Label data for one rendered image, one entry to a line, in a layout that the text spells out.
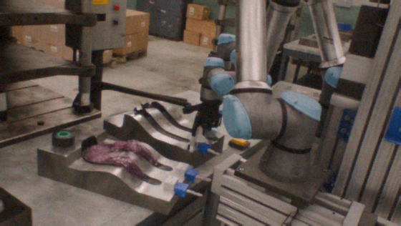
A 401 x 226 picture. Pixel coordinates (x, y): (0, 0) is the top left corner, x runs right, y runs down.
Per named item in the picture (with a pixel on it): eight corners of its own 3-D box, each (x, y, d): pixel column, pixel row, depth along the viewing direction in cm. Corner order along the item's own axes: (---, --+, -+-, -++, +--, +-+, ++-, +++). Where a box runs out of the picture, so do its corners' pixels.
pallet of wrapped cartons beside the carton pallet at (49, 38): (117, 67, 574) (120, 4, 539) (81, 77, 505) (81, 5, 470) (55, 51, 618) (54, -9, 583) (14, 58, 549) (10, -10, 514)
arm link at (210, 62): (208, 61, 133) (202, 55, 141) (203, 90, 137) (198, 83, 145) (228, 62, 135) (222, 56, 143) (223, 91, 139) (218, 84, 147)
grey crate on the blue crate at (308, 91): (325, 104, 465) (328, 92, 459) (318, 111, 431) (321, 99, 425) (278, 91, 490) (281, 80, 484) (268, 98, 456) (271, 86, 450)
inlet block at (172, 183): (203, 198, 129) (205, 184, 127) (198, 206, 124) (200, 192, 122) (167, 188, 132) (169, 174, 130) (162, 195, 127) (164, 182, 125)
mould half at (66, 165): (192, 178, 145) (195, 153, 141) (167, 215, 122) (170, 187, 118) (79, 146, 157) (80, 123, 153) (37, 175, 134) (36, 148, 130)
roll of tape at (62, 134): (79, 141, 138) (80, 133, 137) (65, 149, 131) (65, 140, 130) (62, 136, 141) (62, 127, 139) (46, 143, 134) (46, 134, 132)
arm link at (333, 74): (317, 104, 143) (326, 69, 138) (319, 94, 155) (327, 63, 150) (350, 111, 140) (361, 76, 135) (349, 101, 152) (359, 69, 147)
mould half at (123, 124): (222, 151, 170) (226, 125, 165) (189, 172, 149) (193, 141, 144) (140, 118, 195) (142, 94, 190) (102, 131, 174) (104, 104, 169)
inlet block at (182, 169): (211, 183, 138) (213, 171, 136) (208, 190, 134) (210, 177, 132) (178, 174, 141) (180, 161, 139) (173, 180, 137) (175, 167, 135)
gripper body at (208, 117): (210, 132, 143) (215, 103, 138) (192, 125, 147) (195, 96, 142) (220, 127, 149) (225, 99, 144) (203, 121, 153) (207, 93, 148)
